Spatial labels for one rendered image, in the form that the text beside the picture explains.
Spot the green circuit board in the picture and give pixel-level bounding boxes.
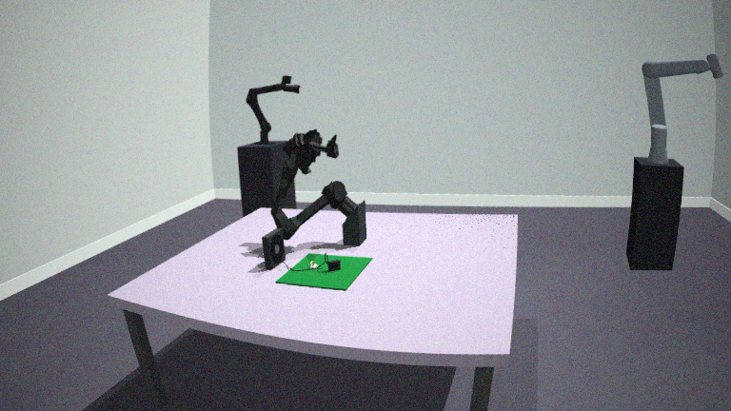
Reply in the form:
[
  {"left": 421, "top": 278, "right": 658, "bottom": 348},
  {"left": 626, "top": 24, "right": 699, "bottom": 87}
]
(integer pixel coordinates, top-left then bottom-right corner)
[{"left": 275, "top": 253, "right": 373, "bottom": 290}]

